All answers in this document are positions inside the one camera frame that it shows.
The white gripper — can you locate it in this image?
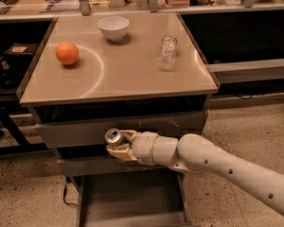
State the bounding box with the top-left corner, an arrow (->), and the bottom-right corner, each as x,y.
106,130 -> 179,167

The silver redbull can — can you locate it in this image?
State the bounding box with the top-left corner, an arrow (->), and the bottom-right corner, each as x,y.
104,129 -> 124,148

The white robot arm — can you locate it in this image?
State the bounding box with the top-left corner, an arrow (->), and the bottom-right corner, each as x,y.
105,129 -> 284,217

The grey middle drawer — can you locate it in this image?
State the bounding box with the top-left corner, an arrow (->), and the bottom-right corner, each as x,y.
56,148 -> 197,177

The grey drawer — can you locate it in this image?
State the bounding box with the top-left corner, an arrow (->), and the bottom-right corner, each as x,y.
75,167 -> 193,227
56,148 -> 197,177
36,110 -> 209,148

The grey bottom drawer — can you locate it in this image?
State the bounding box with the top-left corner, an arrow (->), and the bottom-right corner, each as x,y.
75,167 -> 193,227

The grey top drawer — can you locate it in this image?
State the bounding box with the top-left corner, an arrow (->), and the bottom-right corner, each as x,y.
36,110 -> 209,148

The grey drawer cabinet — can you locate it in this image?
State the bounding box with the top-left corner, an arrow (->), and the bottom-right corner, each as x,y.
16,10 -> 221,227

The clear plastic bottle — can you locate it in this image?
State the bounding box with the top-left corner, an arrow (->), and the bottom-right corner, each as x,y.
158,34 -> 178,71

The orange fruit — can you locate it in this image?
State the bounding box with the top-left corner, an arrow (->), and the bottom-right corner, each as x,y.
55,42 -> 80,65

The white bowl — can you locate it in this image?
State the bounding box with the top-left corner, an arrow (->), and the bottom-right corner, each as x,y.
98,16 -> 130,42

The black box with label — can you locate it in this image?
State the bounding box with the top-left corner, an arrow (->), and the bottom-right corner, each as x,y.
3,43 -> 39,64

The black cable on floor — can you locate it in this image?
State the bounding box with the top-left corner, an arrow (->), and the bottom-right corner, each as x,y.
62,177 -> 79,208

